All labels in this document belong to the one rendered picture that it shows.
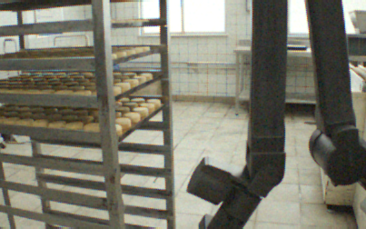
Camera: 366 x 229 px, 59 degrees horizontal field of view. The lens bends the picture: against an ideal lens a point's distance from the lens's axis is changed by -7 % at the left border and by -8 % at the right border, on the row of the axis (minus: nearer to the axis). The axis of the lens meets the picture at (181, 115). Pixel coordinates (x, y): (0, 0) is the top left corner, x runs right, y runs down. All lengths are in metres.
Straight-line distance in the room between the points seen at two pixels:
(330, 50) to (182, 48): 4.97
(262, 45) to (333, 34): 0.11
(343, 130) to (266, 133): 0.12
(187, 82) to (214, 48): 0.69
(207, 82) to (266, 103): 4.91
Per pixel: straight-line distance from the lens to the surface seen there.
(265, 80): 0.54
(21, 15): 1.50
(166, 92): 1.21
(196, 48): 5.42
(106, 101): 0.79
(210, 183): 0.58
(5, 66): 0.99
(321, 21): 0.56
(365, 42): 2.25
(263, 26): 0.53
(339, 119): 0.58
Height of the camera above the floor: 1.23
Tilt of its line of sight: 15 degrees down
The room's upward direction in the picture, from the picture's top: 1 degrees counter-clockwise
